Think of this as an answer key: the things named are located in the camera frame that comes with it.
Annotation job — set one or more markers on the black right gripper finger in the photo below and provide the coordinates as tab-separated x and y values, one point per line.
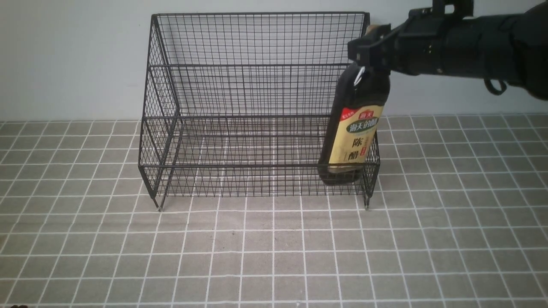
377	54

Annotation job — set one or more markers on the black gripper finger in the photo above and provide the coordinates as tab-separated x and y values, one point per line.
385	36

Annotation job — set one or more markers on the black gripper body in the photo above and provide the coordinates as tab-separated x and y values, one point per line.
420	41

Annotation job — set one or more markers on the dark vinegar bottle yellow label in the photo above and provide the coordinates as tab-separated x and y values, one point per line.
360	97

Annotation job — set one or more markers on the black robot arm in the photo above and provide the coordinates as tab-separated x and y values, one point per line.
502	50

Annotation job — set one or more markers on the black wire mesh shelf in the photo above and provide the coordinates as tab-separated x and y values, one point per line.
238	104

